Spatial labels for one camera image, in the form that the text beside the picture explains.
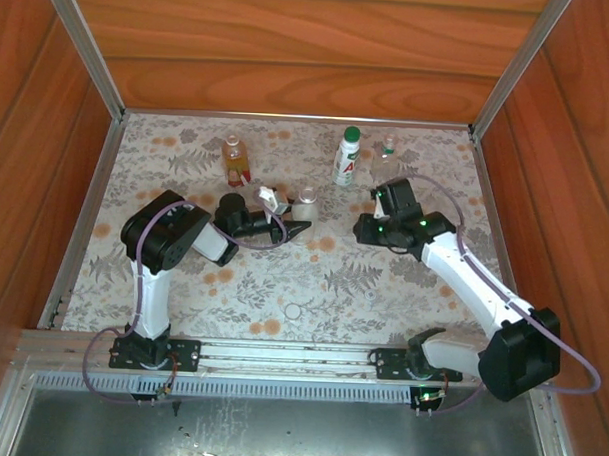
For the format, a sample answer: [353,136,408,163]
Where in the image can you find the clear ribbed plastic bottle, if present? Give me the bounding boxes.
[288,184,321,245]

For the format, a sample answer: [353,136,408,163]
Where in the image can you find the orange juice bottle red label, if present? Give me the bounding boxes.
[220,133,253,188]

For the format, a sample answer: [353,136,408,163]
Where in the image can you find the small clear bottle green label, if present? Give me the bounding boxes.
[369,133,407,185]

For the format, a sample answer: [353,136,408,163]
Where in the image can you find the white bottle with green label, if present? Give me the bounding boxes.
[331,126,363,188]

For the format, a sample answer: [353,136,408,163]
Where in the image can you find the floral patterned tablecloth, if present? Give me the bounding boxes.
[60,110,514,351]

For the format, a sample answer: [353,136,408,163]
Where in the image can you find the small board with green light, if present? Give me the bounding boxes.
[411,386,448,412]

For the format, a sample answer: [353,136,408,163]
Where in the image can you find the grey sheet metal panel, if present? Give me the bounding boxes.
[0,386,574,456]

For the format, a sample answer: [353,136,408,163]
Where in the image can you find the aluminium frame back rail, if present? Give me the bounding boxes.
[121,107,474,130]

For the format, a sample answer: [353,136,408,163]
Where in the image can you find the aluminium frame side rail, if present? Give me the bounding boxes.
[38,116,124,332]
[464,133,524,294]

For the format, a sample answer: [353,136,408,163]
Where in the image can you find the aluminium mounting rail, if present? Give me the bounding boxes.
[11,327,557,393]

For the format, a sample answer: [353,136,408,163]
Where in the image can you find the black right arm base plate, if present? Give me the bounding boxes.
[373,346,465,384]

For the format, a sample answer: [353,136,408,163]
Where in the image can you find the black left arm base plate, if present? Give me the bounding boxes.
[107,335,202,373]

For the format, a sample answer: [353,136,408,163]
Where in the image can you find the grey slotted cable duct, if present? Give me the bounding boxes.
[28,370,415,406]

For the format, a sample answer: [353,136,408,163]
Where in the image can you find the aluminium frame post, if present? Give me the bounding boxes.
[470,0,574,144]
[36,0,131,124]

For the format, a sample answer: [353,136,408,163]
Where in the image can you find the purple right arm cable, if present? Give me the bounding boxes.
[400,172,609,423]

